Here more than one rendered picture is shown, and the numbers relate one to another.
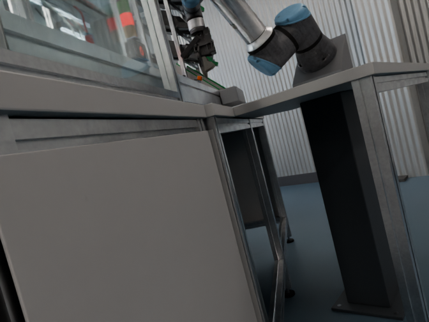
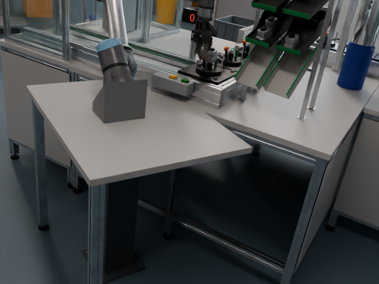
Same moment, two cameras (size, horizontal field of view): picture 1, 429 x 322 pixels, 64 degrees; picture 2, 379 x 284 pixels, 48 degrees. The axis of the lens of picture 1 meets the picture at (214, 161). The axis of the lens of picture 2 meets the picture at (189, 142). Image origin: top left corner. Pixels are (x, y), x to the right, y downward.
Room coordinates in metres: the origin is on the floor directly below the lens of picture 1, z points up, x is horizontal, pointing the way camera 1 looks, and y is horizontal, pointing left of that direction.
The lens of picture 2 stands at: (2.06, -2.08, 1.65)
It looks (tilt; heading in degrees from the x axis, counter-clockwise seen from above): 27 degrees down; 104
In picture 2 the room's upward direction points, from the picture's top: 8 degrees clockwise
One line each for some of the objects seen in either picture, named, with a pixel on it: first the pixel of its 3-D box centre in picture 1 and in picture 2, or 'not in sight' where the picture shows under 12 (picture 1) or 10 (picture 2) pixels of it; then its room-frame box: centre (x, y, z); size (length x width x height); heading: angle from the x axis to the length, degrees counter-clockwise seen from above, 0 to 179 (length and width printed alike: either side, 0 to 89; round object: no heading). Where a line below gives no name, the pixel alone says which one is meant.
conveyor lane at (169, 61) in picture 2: not in sight; (163, 67); (1.31, 0.14, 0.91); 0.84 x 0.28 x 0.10; 166
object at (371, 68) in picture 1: (314, 96); (129, 116); (1.37, -0.45, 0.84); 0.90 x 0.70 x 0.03; 139
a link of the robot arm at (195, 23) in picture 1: (196, 26); (206, 12); (1.57, -0.08, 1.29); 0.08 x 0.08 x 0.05
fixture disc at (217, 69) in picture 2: not in sight; (208, 69); (1.60, 0.04, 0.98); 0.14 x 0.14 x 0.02
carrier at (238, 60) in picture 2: not in sight; (230, 54); (1.66, 0.29, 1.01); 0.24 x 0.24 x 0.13; 76
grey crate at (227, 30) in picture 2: not in sight; (249, 35); (1.48, 2.18, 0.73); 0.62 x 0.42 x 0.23; 166
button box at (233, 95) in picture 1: (233, 96); (172, 83); (1.46, -0.14, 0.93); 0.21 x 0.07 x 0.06; 166
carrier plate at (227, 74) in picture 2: not in sight; (208, 72); (1.60, 0.04, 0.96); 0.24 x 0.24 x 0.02; 76
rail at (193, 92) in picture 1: (209, 102); (148, 74); (1.29, -0.04, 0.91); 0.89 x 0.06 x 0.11; 166
